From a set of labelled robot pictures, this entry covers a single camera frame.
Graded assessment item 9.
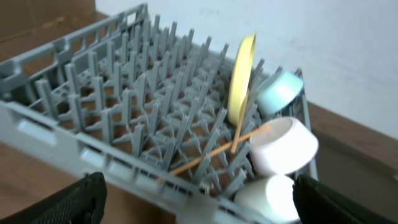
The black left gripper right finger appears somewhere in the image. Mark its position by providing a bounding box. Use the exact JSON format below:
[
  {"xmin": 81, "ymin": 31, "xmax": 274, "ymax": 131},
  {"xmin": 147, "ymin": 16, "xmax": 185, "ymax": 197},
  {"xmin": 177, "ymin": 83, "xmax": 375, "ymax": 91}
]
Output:
[{"xmin": 293, "ymin": 174, "xmax": 394, "ymax": 224}]

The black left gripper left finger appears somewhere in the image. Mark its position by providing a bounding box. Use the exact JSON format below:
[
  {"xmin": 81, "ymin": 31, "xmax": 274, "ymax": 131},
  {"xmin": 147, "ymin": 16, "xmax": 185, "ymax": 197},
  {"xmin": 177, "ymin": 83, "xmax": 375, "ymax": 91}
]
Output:
[{"xmin": 1, "ymin": 172, "xmax": 108, "ymax": 224}]

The cream plastic cup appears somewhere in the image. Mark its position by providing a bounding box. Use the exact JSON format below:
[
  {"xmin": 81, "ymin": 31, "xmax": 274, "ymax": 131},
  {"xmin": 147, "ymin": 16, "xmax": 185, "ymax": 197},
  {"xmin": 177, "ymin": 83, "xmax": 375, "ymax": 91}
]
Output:
[{"xmin": 234, "ymin": 175, "xmax": 299, "ymax": 223}]

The wooden chopstick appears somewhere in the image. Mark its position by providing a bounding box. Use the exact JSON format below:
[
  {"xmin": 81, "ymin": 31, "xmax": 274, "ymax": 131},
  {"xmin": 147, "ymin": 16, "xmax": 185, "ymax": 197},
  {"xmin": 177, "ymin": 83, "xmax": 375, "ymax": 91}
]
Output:
[
  {"xmin": 231, "ymin": 93, "xmax": 249, "ymax": 156},
  {"xmin": 169, "ymin": 124, "xmax": 270, "ymax": 176}
]

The light blue plastic bowl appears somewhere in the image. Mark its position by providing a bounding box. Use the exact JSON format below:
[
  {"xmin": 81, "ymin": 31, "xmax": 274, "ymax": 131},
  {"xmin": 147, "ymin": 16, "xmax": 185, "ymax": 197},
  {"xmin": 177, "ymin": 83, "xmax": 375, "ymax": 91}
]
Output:
[{"xmin": 256, "ymin": 70, "xmax": 304, "ymax": 116}]

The yellow plastic plate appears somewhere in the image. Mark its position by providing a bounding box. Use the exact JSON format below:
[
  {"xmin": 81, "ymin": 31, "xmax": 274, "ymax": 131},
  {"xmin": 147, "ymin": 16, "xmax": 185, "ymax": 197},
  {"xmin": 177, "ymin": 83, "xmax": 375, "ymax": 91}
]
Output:
[{"xmin": 228, "ymin": 34, "xmax": 256, "ymax": 125}]

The dark brown serving tray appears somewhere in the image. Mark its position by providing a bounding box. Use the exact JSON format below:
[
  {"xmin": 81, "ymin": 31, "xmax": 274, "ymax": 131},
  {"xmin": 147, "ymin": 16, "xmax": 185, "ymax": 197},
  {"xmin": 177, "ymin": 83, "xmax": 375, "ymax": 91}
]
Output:
[{"xmin": 306, "ymin": 130, "xmax": 398, "ymax": 223}]

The grey plastic dish rack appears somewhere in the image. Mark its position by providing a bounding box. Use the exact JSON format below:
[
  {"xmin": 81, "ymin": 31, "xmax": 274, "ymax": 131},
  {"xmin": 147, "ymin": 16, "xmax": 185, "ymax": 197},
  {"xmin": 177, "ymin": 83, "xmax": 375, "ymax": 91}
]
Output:
[{"xmin": 1, "ymin": 4, "xmax": 276, "ymax": 223}]

